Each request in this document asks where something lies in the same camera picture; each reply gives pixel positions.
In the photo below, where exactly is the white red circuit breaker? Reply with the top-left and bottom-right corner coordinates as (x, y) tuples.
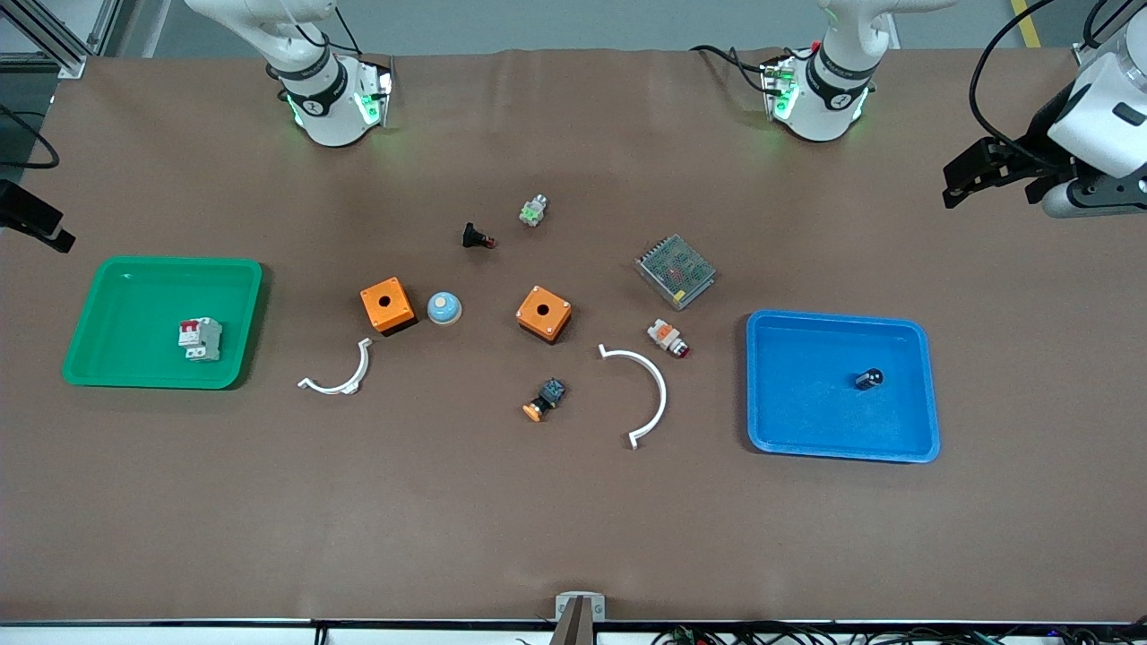
(177, 317), (223, 363)

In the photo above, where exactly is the green plastic tray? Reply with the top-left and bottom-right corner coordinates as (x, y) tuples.
(61, 256), (264, 391)

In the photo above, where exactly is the blue plastic tray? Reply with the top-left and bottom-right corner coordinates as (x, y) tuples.
(746, 309), (942, 464)

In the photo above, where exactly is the metal mesh power supply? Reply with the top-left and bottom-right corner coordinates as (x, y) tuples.
(634, 234), (718, 312)

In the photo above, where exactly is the orange white red-tipped button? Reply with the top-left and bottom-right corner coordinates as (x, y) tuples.
(647, 318), (691, 360)

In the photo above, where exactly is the orange push-button box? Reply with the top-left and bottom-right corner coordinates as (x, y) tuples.
(515, 285), (573, 345)
(360, 277), (418, 337)

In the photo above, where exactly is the yellow-headed push button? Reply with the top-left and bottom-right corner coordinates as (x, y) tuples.
(522, 378), (567, 423)

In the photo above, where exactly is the brown table mat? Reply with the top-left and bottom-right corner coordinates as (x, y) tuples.
(0, 49), (1147, 624)

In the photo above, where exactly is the black looped cable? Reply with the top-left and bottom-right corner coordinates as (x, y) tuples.
(0, 103), (61, 171)

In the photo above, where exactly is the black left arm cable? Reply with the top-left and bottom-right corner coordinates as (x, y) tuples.
(968, 0), (1076, 171)

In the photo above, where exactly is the aluminium frame profile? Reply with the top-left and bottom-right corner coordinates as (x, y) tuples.
(0, 0), (122, 80)

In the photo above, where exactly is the black arm base cable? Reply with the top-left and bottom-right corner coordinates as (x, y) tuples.
(688, 40), (821, 95)

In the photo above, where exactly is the small white half-ring clamp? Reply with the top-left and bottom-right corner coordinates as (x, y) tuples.
(298, 338), (373, 396)

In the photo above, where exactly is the large white half-ring clamp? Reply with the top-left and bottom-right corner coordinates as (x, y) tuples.
(598, 344), (668, 451)

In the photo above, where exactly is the white table edge rail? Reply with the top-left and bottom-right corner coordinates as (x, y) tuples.
(0, 625), (1147, 645)

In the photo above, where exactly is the black cable bundle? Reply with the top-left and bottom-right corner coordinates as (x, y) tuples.
(650, 621), (1147, 645)

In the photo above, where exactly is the grey bracket with brown post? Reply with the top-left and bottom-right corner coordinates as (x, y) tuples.
(548, 591), (607, 645)

